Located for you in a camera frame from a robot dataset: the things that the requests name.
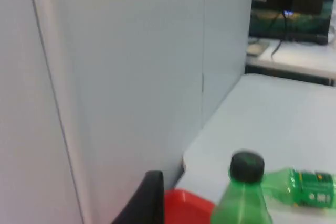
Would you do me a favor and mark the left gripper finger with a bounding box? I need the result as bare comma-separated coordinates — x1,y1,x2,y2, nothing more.
111,170,165,224

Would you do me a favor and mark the green plastic bottle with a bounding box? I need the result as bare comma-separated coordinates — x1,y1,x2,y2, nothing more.
211,150,274,224
262,167,336,209

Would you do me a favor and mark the red plastic tray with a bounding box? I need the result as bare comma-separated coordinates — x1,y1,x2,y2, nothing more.
164,188,215,224

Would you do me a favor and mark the white desk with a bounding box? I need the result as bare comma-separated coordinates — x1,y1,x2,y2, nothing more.
245,37,336,87

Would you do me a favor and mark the green and black box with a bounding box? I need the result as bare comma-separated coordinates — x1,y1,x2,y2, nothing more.
248,0,335,46

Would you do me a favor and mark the thin black cable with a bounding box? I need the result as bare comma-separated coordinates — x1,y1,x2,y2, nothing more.
271,11,289,57

